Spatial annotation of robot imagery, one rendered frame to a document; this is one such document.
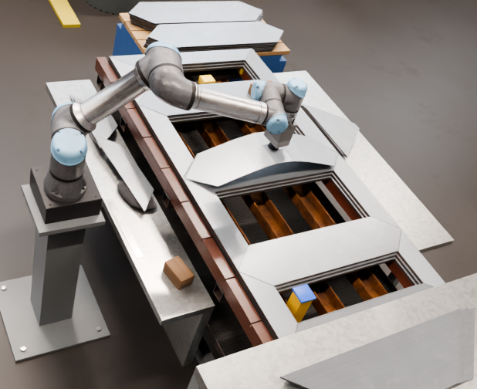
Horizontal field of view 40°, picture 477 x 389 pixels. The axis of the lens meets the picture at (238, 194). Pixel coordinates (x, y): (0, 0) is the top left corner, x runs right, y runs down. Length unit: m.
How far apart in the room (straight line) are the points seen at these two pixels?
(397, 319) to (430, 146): 2.90
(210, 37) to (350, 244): 1.34
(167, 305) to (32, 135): 1.81
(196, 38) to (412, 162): 1.94
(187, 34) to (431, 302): 1.79
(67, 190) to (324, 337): 1.03
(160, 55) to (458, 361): 1.29
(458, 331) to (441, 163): 2.74
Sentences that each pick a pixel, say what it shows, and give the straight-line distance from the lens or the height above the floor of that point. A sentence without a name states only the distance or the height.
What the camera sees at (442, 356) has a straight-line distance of 1.95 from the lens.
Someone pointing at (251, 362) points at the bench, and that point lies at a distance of 1.71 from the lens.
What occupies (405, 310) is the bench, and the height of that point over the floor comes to 1.05.
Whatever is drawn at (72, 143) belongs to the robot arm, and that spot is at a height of 0.99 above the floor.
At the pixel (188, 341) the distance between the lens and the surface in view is 2.43.
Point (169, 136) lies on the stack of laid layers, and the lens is 2.55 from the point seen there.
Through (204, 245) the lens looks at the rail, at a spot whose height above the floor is 0.82.
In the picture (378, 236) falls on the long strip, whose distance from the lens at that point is 2.50.
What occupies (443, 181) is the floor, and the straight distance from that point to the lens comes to 4.51.
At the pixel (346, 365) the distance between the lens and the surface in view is 1.78.
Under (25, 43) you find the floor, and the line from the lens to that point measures 4.49.
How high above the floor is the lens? 2.44
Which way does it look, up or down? 42 degrees down
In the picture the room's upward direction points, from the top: 20 degrees clockwise
